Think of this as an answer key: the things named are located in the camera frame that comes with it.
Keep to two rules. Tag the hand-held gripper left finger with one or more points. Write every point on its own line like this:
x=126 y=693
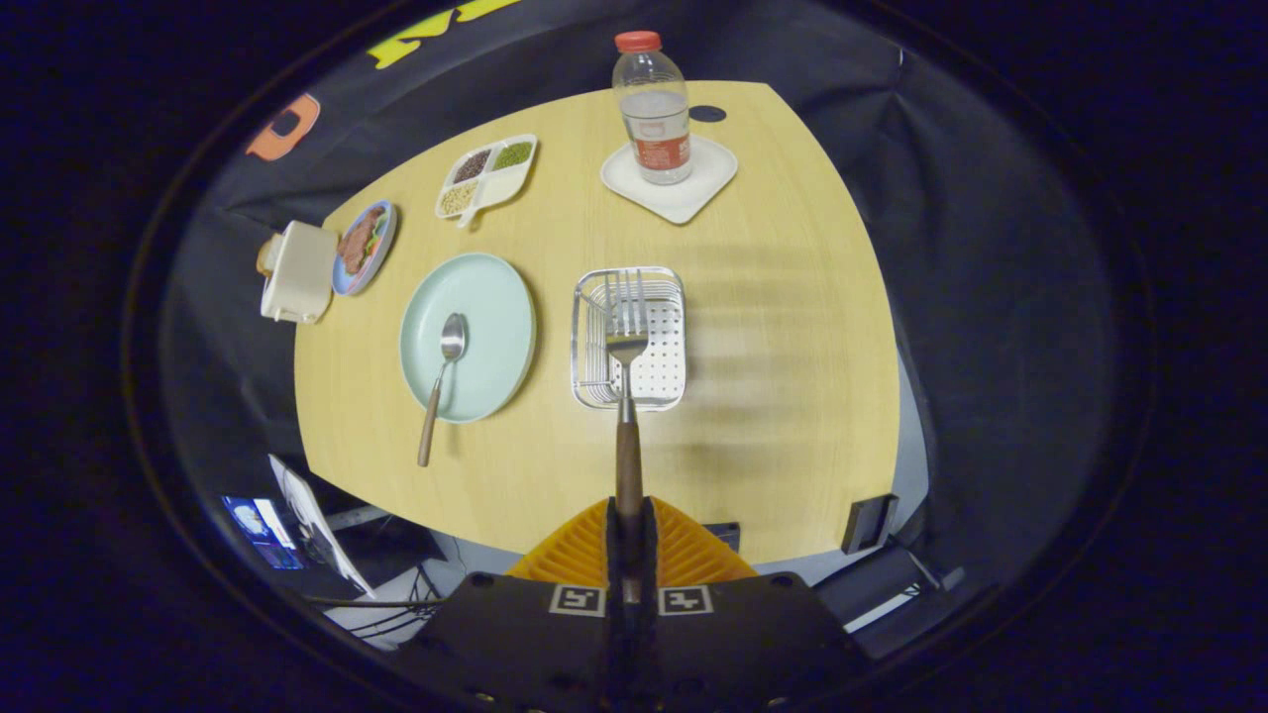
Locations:
x=611 y=555

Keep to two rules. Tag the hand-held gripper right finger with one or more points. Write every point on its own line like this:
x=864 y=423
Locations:
x=649 y=555

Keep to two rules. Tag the pale green plate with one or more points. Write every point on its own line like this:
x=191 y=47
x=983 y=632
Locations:
x=495 y=317

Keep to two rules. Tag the white flat board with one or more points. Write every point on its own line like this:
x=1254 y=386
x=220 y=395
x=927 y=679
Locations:
x=312 y=520

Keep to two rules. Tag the white square coaster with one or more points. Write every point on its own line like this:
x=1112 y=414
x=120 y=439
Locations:
x=684 y=203

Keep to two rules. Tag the lit computer screen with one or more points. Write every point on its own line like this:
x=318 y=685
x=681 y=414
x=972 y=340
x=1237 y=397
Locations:
x=258 y=525

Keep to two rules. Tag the small blue plate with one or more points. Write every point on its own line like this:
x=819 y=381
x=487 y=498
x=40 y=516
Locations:
x=383 y=248

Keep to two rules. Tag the white divided bean tray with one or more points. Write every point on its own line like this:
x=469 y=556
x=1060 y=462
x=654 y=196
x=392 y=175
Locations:
x=500 y=183

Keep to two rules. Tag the meat and vegetable food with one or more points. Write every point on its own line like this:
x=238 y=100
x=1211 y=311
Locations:
x=355 y=243

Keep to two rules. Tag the cream toaster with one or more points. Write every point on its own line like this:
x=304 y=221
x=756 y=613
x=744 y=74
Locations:
x=297 y=272

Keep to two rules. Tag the black table grommet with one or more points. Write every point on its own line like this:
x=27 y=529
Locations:
x=707 y=113

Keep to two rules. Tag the clear red-capped water bottle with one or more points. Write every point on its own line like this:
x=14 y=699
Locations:
x=654 y=109

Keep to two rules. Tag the toasted bread slice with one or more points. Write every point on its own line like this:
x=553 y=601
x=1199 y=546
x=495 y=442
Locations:
x=264 y=255

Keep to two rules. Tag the black table bracket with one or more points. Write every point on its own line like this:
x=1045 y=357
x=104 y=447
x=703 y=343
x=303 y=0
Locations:
x=867 y=525
x=728 y=535

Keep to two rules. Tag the dark metal frame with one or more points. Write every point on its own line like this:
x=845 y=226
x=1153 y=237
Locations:
x=882 y=584

